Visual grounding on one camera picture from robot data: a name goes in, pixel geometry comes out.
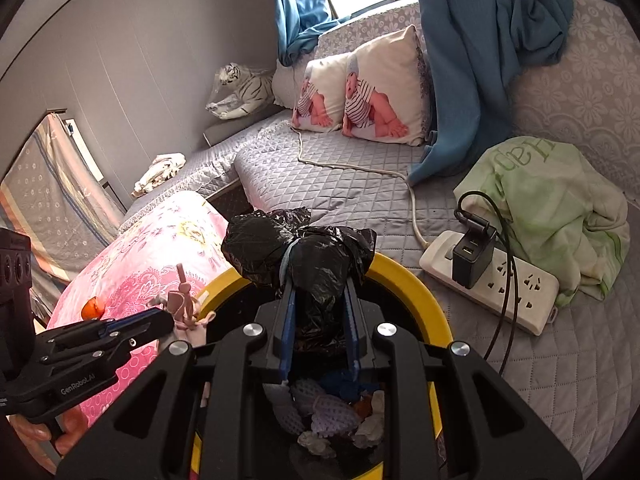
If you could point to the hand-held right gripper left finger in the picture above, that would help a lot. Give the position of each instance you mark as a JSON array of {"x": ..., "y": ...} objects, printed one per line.
[{"x": 287, "y": 330}]

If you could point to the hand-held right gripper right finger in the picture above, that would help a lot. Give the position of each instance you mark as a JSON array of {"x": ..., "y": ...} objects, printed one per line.
[{"x": 352, "y": 330}]

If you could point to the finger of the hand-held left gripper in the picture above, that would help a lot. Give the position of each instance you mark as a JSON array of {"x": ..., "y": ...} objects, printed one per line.
[
  {"x": 130, "y": 321},
  {"x": 150, "y": 330}
]

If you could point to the black plastic bag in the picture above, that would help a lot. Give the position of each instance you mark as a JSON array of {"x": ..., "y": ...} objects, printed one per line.
[{"x": 320, "y": 270}]

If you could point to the yellow trash bin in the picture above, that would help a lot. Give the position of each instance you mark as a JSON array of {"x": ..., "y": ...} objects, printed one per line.
[{"x": 400, "y": 280}]

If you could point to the person's left hand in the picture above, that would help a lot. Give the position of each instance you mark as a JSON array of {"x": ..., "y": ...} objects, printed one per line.
[{"x": 35, "y": 432}]

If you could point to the orange fruit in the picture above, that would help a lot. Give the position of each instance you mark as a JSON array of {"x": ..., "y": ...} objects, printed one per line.
[{"x": 92, "y": 309}]

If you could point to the cream folded cloth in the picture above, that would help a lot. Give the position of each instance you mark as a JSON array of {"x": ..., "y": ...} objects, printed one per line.
[{"x": 160, "y": 170}]

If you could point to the striped grey hanging sheet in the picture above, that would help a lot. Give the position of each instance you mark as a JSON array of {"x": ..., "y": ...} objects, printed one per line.
[{"x": 50, "y": 185}]

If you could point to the grey lace-edged bed sheet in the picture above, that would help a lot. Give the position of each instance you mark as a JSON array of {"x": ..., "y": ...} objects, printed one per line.
[{"x": 200, "y": 170}]

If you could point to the white power strip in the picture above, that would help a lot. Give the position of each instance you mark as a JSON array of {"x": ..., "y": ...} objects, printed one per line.
[{"x": 520, "y": 290}]

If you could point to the light green blanket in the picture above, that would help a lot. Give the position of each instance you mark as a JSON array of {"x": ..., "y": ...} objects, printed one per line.
[{"x": 550, "y": 200}]

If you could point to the baby print pillow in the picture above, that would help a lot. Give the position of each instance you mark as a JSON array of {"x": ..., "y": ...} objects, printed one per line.
[
  {"x": 380, "y": 95},
  {"x": 320, "y": 95}
]

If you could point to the white tiger plush toy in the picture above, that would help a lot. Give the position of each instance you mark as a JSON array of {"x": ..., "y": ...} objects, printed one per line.
[{"x": 245, "y": 90}]

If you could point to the light grey pillow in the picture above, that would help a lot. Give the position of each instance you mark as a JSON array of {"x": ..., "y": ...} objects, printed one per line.
[{"x": 285, "y": 85}]

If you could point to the blue blanket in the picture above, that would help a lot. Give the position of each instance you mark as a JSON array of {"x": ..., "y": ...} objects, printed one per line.
[{"x": 475, "y": 60}]

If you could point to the grey floral backrest cover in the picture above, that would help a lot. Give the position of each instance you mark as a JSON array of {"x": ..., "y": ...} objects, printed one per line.
[{"x": 590, "y": 85}]

